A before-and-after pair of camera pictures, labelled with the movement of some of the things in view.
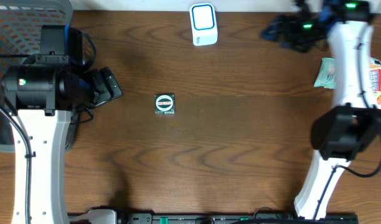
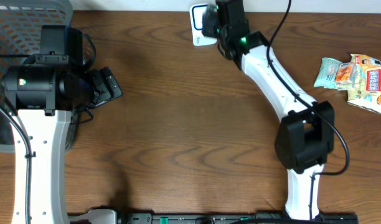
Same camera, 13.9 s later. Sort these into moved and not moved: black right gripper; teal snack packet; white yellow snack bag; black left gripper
Moved: black right gripper
Not moved: black left gripper; teal snack packet; white yellow snack bag
